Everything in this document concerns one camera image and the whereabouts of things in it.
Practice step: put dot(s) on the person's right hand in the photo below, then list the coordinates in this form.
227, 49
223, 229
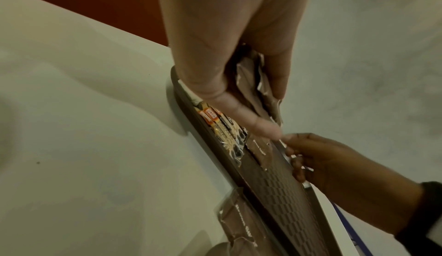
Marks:
345, 178

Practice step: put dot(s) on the person's left hand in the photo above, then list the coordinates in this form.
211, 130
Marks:
214, 31

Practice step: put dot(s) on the handful of brown sugar packets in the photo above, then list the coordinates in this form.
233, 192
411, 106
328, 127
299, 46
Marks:
250, 85

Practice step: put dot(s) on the brown plastic tray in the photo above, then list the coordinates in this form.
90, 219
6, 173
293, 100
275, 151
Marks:
283, 200

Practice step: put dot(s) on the row of gold coffee sachets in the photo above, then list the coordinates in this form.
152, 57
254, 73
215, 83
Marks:
224, 129

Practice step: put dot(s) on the pile of brown sugar packets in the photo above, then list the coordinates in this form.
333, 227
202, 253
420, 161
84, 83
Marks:
245, 222

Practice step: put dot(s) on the red padded chair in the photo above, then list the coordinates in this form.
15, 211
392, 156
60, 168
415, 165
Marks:
103, 1

